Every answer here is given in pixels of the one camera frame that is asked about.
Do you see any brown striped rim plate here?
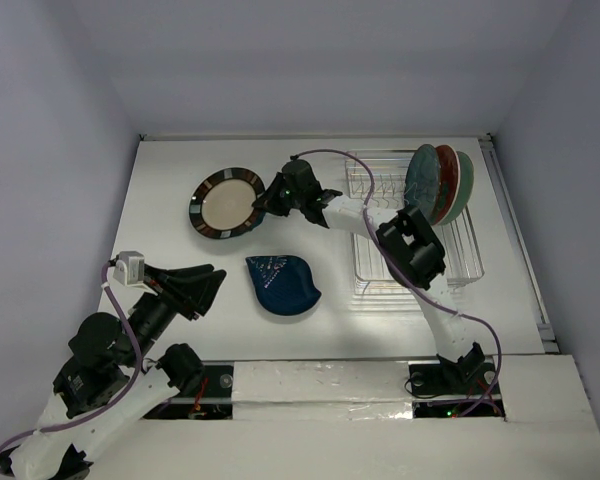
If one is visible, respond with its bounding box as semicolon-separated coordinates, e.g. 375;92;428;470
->
188;167;265;240

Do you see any dark teal glazed plate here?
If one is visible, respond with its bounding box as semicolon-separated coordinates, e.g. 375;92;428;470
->
403;144;440;219

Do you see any red plate teal flower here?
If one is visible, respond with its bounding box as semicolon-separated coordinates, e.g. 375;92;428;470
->
429;145;460;225

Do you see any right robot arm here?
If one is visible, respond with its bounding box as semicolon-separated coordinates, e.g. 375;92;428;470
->
253;158;485;393

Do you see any dark blue leaf plate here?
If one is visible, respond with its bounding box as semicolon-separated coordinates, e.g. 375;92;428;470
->
245;255;322;316

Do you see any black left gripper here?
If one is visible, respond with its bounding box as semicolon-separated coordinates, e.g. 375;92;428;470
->
124;261;228;364

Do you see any mint green flower plate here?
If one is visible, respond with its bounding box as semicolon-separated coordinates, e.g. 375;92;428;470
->
435;150;474;225

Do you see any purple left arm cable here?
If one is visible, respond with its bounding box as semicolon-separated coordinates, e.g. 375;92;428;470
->
0;259;144;476

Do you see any teal scalloped plate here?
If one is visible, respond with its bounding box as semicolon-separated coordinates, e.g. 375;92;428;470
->
250;210;267;230

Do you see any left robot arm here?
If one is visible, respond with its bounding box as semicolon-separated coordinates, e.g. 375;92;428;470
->
0;252;226;479

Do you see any wire dish rack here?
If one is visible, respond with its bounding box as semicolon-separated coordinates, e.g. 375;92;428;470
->
343;148;485;288

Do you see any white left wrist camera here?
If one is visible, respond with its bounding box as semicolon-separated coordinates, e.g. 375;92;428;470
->
113;251;146;290

